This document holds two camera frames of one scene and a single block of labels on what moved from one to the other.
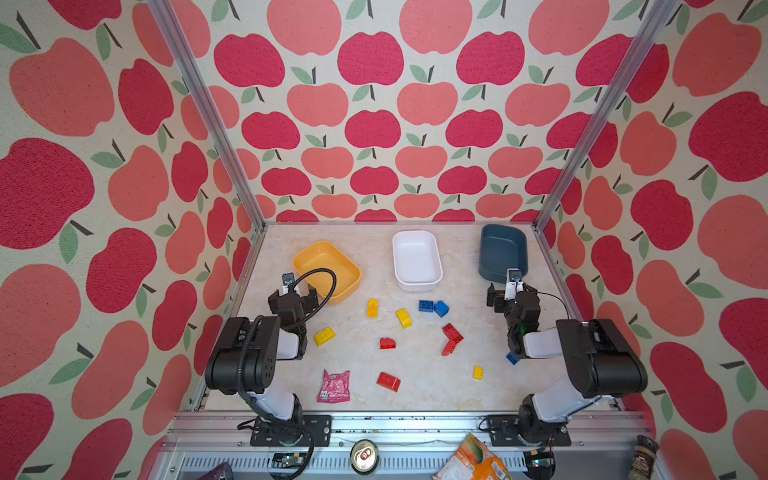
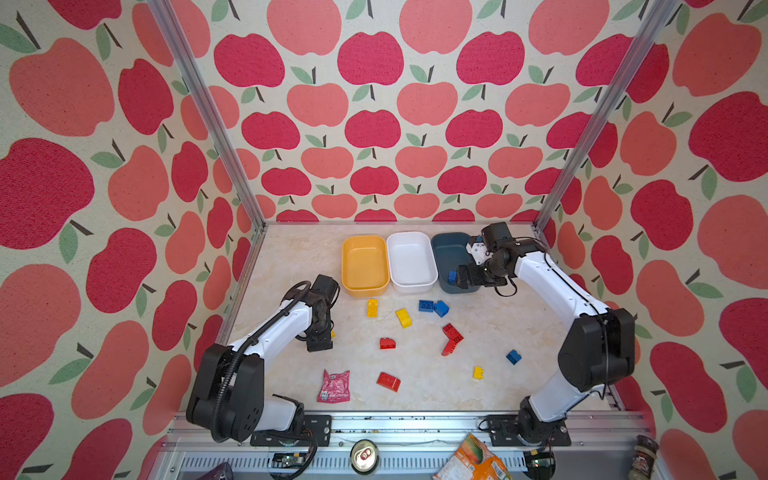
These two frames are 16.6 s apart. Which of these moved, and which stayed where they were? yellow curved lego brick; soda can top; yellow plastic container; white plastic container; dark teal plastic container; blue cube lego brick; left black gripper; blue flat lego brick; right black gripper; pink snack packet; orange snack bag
Moved: dark teal plastic container; yellow plastic container; left black gripper; right black gripper
Stayed: soda can top; yellow curved lego brick; white plastic container; orange snack bag; blue cube lego brick; pink snack packet; blue flat lego brick
